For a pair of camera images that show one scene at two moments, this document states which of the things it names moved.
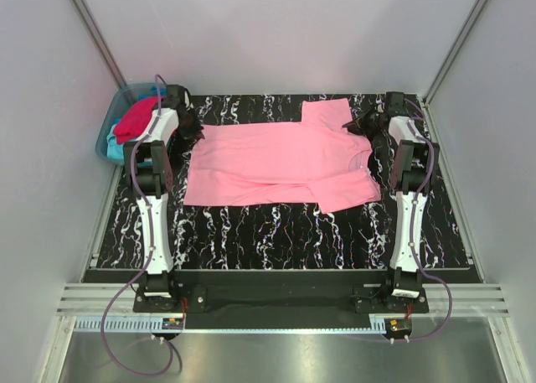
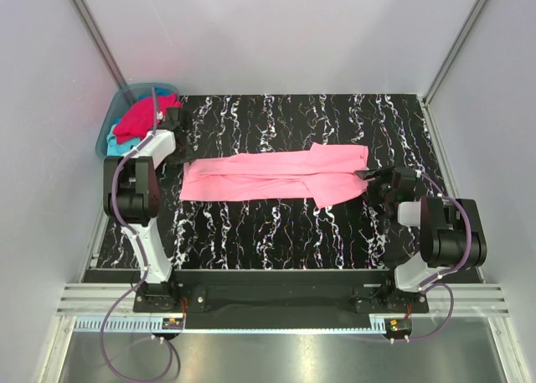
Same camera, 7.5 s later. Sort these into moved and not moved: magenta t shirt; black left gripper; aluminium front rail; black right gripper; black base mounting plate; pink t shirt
Moved: black left gripper; black right gripper; pink t shirt
Not moved: aluminium front rail; magenta t shirt; black base mounting plate
